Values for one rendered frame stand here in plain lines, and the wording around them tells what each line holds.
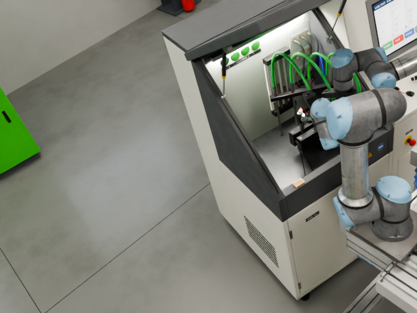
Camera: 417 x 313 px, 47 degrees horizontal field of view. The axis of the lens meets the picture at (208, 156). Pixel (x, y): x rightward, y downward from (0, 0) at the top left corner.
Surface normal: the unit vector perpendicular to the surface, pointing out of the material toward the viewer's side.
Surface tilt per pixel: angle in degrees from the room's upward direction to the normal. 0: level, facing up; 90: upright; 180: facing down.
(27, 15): 90
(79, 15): 90
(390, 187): 8
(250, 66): 90
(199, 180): 0
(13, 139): 90
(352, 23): 76
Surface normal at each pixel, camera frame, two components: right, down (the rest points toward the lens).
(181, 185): -0.22, -0.71
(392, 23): 0.44, 0.32
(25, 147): 0.55, 0.47
